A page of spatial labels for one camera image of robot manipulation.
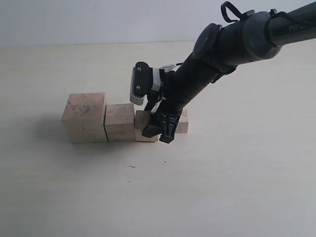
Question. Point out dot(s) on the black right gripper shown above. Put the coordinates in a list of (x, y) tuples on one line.
[(174, 89)]

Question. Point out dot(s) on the third largest wooden cube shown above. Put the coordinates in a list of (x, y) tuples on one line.
[(140, 121)]

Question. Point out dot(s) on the second largest wooden cube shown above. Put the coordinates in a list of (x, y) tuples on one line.
[(119, 122)]

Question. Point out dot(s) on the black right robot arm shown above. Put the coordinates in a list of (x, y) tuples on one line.
[(248, 37)]

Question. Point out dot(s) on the smallest wooden cube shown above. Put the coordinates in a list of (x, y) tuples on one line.
[(183, 123)]

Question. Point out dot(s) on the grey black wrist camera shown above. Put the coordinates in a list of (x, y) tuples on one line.
[(140, 82)]

